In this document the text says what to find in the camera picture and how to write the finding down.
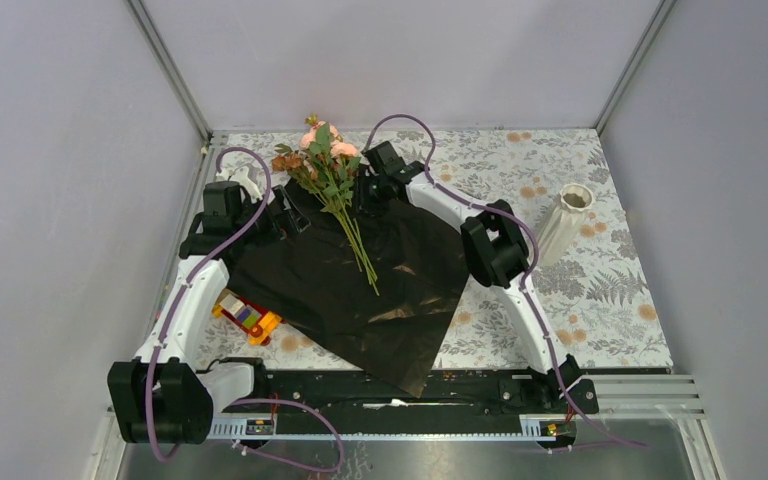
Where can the peach flower bouquet black wrap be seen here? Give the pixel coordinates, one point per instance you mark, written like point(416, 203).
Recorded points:
point(326, 166)

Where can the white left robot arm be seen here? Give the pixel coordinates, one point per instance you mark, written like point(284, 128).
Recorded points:
point(159, 396)

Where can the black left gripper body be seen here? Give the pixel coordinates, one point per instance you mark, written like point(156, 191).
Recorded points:
point(270, 228)

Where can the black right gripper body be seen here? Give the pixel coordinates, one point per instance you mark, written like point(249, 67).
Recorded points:
point(372, 198)

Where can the aluminium frame rail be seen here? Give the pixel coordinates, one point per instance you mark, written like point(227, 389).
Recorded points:
point(169, 68)

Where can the white ribbed ceramic vase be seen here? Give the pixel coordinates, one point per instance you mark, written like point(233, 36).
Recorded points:
point(562, 221)

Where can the orange toy block cart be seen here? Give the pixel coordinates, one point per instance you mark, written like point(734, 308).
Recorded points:
point(256, 322)

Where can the black wrapping paper sheet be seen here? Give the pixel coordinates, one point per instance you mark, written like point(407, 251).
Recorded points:
point(393, 329)

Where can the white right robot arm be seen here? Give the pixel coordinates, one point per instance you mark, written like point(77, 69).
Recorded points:
point(496, 253)

